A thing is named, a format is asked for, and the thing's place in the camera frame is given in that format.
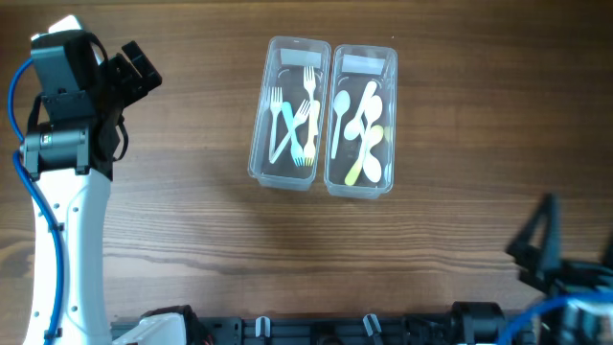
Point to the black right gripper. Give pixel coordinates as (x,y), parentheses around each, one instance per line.
(541,264)

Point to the left clear plastic container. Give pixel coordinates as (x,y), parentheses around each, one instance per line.
(284,67)

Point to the white plastic spoon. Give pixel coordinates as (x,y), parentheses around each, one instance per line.
(372,112)
(354,127)
(371,165)
(341,105)

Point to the white plastic fork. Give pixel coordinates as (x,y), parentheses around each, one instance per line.
(280,148)
(310,86)
(292,121)
(275,107)

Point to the right clear plastic container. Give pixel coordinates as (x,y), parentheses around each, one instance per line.
(353,66)

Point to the clear plastic container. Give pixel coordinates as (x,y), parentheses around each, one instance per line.
(284,67)
(353,66)

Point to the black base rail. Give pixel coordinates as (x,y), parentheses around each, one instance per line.
(306,329)

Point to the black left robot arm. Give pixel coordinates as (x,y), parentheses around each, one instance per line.
(66,164)

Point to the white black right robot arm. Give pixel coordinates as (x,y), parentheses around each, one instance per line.
(578,295)

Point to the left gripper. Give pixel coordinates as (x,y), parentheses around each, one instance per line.
(138,86)

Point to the yellow plastic spoon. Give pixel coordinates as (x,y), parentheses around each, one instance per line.
(354,172)

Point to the yellow plastic fork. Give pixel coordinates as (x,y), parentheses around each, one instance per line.
(309,149)

